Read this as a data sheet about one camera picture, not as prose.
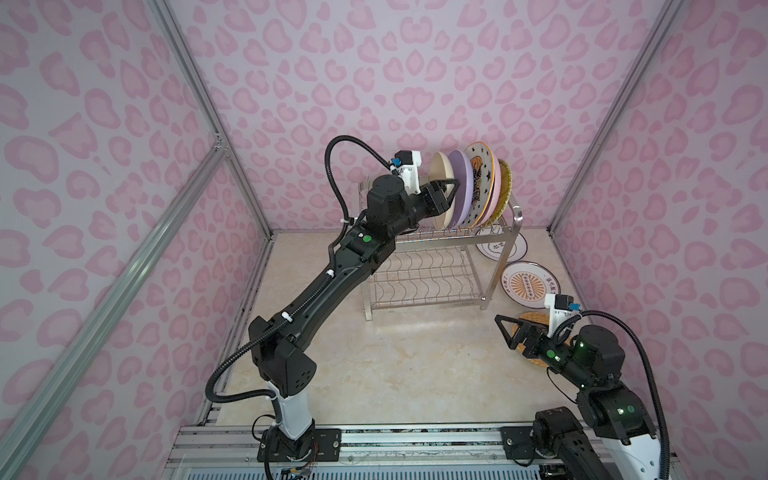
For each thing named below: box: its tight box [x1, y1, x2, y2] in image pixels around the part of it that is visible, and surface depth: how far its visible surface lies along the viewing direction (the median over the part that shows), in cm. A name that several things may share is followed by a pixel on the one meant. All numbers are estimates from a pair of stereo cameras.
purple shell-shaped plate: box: [448, 149, 474, 228], surface depth 69 cm
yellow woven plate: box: [487, 159, 513, 227], surface depth 70 cm
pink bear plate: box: [478, 152, 502, 228], surface depth 69 cm
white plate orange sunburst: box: [500, 260, 561, 309], surface depth 106 cm
